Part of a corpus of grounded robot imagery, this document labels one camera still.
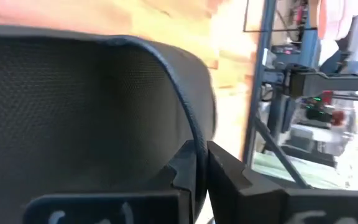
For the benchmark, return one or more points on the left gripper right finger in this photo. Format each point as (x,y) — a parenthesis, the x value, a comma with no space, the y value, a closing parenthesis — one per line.
(259,205)

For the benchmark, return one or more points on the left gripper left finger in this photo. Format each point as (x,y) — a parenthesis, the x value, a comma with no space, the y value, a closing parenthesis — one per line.
(104,208)

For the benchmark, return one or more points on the dark grey foam slide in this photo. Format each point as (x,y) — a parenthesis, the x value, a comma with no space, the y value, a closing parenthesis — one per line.
(73,109)

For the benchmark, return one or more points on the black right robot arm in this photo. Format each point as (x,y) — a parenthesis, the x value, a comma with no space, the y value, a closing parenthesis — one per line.
(331,82)

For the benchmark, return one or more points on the wooden shelf with black frame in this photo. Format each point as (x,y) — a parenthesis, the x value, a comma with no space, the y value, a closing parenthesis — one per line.
(259,77)

